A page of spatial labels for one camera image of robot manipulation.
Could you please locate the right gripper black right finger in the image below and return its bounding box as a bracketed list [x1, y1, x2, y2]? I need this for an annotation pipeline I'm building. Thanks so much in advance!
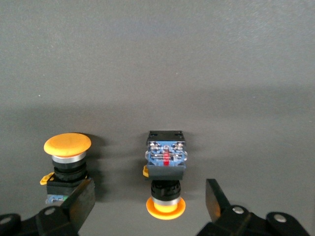
[196, 178, 311, 236]

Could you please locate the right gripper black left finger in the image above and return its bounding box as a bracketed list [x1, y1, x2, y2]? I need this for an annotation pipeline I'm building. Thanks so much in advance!
[0, 178, 96, 236]

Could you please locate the yellow mushroom pushbutton switch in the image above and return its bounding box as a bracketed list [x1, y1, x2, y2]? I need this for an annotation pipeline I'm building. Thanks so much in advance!
[39, 132, 93, 206]
[142, 130, 188, 220]

